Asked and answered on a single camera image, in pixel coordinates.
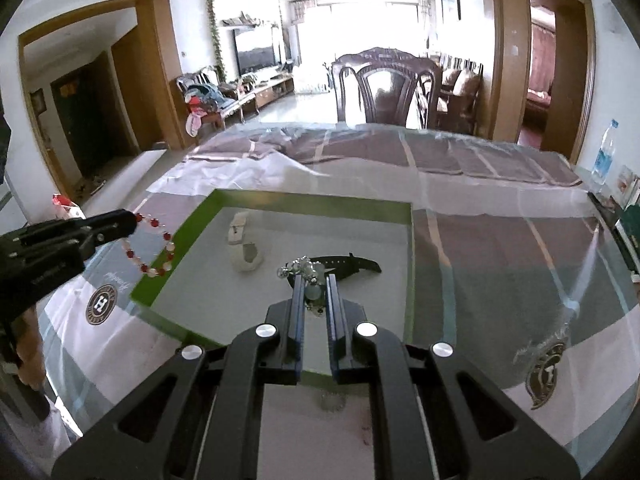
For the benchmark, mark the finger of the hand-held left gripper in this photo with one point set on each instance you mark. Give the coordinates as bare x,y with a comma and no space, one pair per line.
112,224

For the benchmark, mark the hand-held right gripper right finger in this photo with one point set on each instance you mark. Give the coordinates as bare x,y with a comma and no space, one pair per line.
332,320

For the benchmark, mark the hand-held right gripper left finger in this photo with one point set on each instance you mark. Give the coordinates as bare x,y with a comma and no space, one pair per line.
299,320

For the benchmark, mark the green cardboard box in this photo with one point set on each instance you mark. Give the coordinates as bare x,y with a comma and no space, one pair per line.
395,280

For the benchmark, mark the person's left hand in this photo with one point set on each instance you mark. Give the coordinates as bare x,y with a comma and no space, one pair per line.
31,350

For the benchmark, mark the red white paper bag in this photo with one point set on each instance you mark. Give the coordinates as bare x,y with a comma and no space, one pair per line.
64,206

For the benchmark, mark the black wristwatch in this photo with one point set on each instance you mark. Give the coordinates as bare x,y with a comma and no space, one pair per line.
350,263

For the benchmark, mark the white wristwatch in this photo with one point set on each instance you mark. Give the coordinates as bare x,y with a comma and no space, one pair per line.
246,256

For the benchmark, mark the dark wooden door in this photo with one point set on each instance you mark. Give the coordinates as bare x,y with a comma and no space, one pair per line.
95,120

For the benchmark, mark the pile of clothes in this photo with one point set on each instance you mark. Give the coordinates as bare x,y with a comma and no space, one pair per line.
200,102

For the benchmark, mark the wooden armchair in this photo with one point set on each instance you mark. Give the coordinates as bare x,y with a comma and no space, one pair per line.
227,102

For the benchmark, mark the checkered tablecloth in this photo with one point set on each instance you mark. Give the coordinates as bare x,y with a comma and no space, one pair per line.
490,260

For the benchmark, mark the wooden television cabinet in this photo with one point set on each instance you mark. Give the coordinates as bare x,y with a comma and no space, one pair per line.
272,90

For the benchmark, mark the green ivy garland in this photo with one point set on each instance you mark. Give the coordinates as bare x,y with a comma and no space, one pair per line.
216,35

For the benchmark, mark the flat screen television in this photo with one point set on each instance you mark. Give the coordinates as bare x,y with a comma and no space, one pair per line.
255,50

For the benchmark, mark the dark carved wooden chair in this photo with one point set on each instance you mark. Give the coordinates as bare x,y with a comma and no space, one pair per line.
385,95

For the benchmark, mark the striped sofa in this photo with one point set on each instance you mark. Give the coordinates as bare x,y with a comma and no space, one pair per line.
460,95

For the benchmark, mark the dark green box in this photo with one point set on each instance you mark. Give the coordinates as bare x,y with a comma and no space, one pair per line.
631,240

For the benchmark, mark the clear water bottle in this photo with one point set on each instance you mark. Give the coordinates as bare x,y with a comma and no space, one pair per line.
604,155

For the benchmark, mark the wall shelf with ornaments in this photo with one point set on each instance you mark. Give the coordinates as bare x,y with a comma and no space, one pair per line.
247,21

